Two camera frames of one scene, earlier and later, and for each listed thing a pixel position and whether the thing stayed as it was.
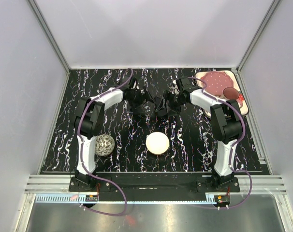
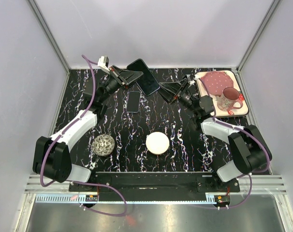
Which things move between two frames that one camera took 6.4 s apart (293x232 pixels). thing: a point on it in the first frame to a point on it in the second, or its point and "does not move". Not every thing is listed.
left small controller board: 91,197 does not move
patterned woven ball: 104,145 does not move
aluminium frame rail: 249,184 does not move
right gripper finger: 159,102 to 170,85
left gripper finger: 138,109 to 129,76
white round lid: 157,143 does not move
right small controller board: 222,199 does not move
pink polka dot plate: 216,82 does not move
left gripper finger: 148,96 to 119,69
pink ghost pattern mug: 232,93 does not move
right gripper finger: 166,112 to 168,95
